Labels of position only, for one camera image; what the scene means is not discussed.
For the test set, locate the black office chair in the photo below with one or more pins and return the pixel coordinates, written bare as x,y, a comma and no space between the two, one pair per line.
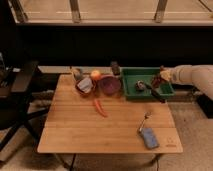
15,98

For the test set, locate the metal spoon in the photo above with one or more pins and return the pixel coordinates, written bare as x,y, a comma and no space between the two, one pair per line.
146,116

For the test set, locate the dark small bottle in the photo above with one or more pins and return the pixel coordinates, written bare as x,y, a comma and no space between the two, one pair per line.
115,68

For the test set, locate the blue sponge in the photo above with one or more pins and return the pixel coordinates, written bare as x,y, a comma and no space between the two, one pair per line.
149,138

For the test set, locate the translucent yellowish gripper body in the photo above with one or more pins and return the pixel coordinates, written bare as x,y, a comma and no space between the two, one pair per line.
166,75

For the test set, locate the wooden folding table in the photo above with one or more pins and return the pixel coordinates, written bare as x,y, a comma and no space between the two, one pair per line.
73,125

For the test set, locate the red bowl with white cloth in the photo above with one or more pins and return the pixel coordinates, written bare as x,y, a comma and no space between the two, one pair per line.
85,86

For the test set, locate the orange apple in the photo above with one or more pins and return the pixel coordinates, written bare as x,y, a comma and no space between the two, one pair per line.
95,75

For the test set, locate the dark red grape bunch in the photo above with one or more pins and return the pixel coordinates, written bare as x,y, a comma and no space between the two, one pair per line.
156,81

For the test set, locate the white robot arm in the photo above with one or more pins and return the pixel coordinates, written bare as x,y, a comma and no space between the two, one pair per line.
200,76

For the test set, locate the green plastic tray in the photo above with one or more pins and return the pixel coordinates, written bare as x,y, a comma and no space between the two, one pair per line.
129,78

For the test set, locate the purple bowl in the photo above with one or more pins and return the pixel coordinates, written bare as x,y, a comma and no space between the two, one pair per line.
109,85

